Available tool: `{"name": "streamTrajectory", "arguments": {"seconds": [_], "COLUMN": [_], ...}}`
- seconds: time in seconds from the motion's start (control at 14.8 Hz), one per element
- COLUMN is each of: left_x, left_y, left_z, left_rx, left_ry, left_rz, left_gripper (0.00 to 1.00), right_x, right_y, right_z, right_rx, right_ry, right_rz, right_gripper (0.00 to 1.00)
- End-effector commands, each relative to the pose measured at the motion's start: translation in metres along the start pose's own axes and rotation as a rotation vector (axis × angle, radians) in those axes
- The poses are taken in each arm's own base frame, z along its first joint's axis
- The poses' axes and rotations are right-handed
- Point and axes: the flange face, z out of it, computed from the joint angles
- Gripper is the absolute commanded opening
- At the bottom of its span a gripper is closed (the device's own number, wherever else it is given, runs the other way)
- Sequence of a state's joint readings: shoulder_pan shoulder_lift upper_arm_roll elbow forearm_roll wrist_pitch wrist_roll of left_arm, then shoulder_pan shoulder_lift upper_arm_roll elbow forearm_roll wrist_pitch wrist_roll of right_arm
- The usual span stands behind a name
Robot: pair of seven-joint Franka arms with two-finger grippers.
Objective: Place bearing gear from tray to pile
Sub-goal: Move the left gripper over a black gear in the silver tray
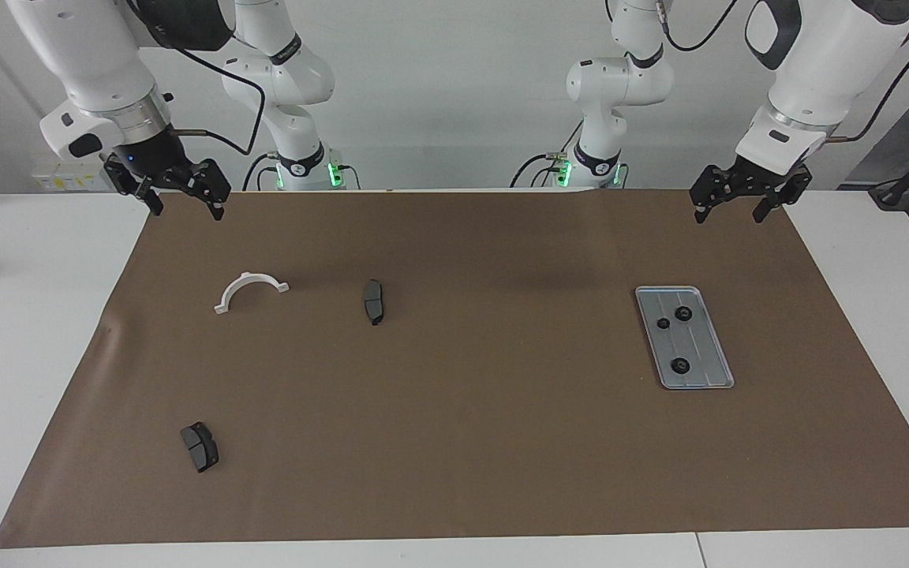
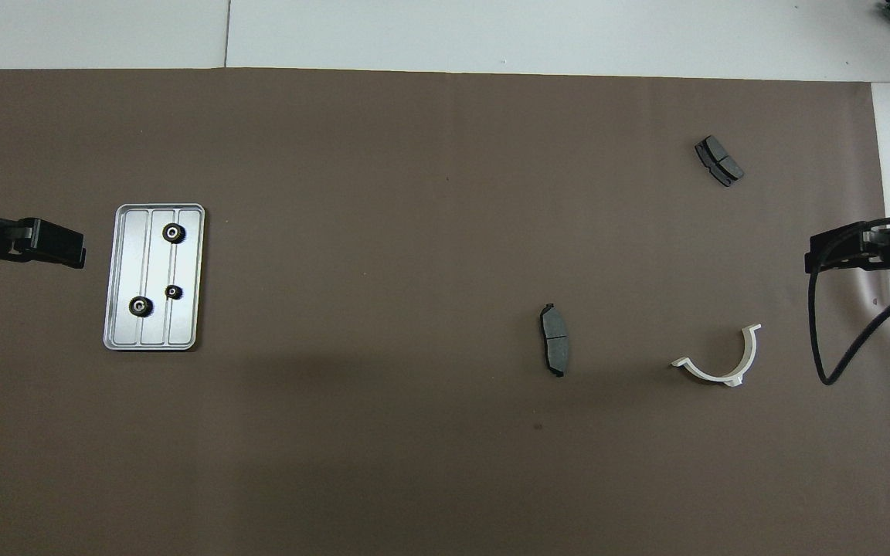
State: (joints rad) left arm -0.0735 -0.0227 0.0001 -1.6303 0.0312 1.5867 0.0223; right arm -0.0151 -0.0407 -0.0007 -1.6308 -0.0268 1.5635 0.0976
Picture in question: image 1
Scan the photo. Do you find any dark grey brake pad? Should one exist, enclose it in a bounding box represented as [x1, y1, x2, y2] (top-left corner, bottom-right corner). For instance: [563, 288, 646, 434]
[180, 422, 220, 473]
[363, 279, 386, 327]

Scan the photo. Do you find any white half-ring clamp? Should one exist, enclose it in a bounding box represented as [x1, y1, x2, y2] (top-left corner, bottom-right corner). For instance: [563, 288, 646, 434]
[214, 271, 290, 316]

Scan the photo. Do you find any brown table mat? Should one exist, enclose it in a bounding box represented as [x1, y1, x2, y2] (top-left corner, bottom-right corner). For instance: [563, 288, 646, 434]
[0, 188, 909, 549]

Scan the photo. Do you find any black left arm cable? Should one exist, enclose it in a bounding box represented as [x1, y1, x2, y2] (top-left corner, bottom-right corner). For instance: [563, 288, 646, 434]
[656, 0, 909, 144]

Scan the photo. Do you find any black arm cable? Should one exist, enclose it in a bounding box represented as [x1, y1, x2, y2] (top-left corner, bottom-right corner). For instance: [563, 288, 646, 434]
[656, 0, 909, 144]
[127, 0, 267, 156]

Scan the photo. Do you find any white wall power strip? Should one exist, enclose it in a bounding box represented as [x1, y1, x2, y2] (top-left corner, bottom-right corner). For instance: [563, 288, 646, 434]
[32, 158, 112, 192]

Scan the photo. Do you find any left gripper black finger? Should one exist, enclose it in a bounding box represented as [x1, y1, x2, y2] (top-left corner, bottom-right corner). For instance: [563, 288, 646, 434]
[690, 164, 741, 226]
[752, 166, 813, 225]

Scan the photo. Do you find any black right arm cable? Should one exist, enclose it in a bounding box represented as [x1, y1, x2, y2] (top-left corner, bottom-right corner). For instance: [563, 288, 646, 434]
[127, 0, 267, 156]

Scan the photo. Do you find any grey metal tray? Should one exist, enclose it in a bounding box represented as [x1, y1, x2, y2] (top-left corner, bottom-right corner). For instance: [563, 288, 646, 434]
[634, 286, 735, 391]

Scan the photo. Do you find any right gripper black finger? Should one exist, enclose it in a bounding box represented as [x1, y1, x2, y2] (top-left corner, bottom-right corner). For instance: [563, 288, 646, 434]
[177, 158, 233, 222]
[103, 155, 166, 218]

